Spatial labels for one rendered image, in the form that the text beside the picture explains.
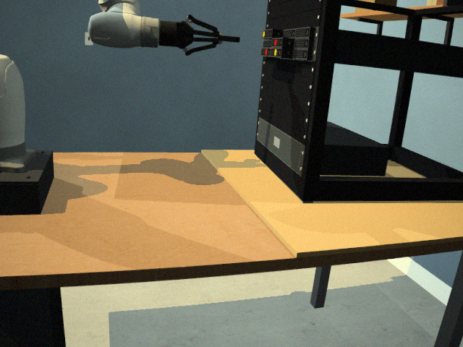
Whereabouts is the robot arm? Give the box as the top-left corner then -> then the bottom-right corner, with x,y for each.
0,0 -> 161,173

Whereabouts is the light brown flat board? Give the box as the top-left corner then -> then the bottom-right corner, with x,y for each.
201,150 -> 463,258

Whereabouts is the black metal rack frame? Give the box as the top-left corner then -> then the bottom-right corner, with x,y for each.
254,0 -> 463,203

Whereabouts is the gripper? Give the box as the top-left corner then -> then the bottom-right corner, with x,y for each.
159,14 -> 240,56

